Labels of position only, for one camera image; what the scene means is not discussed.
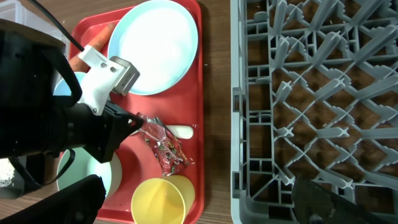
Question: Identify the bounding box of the pile of white rice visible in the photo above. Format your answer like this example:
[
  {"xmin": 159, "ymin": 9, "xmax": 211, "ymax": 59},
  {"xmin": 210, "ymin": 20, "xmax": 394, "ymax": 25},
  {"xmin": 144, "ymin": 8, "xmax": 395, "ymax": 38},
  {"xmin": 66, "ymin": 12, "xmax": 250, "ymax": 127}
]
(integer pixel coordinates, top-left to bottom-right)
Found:
[{"xmin": 0, "ymin": 159, "xmax": 15, "ymax": 187}]

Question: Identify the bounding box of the grey dishwasher rack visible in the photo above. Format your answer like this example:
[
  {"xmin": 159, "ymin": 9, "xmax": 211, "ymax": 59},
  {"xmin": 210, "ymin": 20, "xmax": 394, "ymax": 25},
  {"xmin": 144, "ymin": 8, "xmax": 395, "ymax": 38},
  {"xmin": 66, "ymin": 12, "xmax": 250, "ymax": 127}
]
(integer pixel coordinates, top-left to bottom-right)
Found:
[{"xmin": 231, "ymin": 0, "xmax": 397, "ymax": 223}]

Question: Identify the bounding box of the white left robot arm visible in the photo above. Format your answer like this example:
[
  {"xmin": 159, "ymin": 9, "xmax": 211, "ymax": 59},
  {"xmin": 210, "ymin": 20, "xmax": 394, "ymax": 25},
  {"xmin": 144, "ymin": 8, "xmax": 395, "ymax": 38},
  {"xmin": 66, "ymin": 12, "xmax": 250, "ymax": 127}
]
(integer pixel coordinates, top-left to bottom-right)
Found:
[{"xmin": 1, "ymin": 19, "xmax": 144, "ymax": 198}]

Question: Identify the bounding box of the light blue plate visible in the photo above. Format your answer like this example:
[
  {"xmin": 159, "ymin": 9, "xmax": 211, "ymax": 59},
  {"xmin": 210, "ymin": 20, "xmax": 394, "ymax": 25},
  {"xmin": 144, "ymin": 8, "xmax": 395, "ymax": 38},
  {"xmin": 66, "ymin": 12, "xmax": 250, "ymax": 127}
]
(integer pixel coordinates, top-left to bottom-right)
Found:
[{"xmin": 108, "ymin": 1, "xmax": 198, "ymax": 95}]

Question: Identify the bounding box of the red candy wrapper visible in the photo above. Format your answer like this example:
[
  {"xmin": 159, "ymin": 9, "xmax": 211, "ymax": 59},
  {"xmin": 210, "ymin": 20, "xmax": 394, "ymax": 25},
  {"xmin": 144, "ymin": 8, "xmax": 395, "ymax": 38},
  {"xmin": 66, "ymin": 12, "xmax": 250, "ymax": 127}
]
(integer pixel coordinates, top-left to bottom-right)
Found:
[{"xmin": 137, "ymin": 113, "xmax": 190, "ymax": 177}]

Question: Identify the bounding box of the clear plastic bin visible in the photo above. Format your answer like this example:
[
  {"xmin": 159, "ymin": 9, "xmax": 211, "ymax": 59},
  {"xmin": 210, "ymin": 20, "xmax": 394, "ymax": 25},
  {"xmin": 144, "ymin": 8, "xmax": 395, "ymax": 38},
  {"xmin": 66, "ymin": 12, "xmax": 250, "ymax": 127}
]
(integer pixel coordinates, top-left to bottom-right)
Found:
[{"xmin": 1, "ymin": 0, "xmax": 70, "ymax": 58}]

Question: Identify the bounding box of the red plastic tray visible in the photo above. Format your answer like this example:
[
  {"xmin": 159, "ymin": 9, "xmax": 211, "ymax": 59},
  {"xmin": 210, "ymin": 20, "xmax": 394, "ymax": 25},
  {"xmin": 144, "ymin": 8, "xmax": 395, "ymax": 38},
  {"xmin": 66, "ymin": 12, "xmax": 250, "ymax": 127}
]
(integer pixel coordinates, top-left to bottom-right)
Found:
[{"xmin": 58, "ymin": 0, "xmax": 205, "ymax": 224}]

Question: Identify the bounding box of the light blue bowl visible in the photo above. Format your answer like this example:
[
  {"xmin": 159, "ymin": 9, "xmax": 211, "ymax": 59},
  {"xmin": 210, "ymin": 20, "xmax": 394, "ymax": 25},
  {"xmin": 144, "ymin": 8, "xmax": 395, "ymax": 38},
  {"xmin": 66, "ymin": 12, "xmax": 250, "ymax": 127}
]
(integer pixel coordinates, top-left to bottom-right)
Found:
[{"xmin": 53, "ymin": 72, "xmax": 85, "ymax": 96}]

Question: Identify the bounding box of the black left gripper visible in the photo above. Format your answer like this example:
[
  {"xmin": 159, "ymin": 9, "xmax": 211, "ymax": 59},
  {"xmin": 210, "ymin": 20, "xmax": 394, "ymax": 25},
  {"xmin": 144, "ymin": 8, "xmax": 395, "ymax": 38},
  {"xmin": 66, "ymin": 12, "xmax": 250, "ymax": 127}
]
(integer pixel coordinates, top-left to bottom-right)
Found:
[{"xmin": 1, "ymin": 101, "xmax": 144, "ymax": 224}]

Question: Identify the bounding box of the white plastic spoon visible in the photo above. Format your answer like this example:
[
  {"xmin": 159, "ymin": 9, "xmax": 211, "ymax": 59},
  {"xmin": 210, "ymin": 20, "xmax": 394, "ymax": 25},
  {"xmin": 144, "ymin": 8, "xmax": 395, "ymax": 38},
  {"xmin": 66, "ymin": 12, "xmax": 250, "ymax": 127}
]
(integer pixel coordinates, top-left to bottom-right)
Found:
[{"xmin": 130, "ymin": 124, "xmax": 195, "ymax": 140}]

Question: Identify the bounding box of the orange carrot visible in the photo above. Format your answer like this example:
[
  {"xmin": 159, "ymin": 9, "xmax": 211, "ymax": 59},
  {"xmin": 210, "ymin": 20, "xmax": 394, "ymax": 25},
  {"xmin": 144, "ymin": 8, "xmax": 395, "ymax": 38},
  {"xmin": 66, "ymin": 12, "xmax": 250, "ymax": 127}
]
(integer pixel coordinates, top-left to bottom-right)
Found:
[{"xmin": 69, "ymin": 23, "xmax": 116, "ymax": 72}]

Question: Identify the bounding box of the pale green bowl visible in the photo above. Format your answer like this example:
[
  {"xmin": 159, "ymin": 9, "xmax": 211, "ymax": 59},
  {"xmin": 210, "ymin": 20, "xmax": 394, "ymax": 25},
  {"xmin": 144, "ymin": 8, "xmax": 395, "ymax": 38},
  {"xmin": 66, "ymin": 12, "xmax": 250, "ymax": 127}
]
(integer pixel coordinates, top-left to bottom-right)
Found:
[{"xmin": 57, "ymin": 147, "xmax": 123, "ymax": 200}]

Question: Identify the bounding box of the yellow plastic cup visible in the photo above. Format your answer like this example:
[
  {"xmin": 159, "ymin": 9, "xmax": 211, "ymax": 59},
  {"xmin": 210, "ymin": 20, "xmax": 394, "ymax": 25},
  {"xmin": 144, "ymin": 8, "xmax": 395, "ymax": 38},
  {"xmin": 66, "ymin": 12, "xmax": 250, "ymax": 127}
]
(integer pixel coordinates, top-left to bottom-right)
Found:
[{"xmin": 131, "ymin": 175, "xmax": 195, "ymax": 224}]

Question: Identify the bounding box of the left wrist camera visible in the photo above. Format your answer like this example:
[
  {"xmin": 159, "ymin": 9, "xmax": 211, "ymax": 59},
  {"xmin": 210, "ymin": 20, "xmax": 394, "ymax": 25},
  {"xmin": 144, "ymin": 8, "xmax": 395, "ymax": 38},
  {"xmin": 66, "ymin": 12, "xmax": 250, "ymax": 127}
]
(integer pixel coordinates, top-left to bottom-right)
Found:
[{"xmin": 78, "ymin": 45, "xmax": 140, "ymax": 116}]

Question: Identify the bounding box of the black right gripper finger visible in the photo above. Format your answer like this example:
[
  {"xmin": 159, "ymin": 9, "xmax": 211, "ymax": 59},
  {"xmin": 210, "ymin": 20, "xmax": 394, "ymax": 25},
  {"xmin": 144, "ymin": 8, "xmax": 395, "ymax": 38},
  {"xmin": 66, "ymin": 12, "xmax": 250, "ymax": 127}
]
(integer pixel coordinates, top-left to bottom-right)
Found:
[{"xmin": 292, "ymin": 177, "xmax": 389, "ymax": 224}]

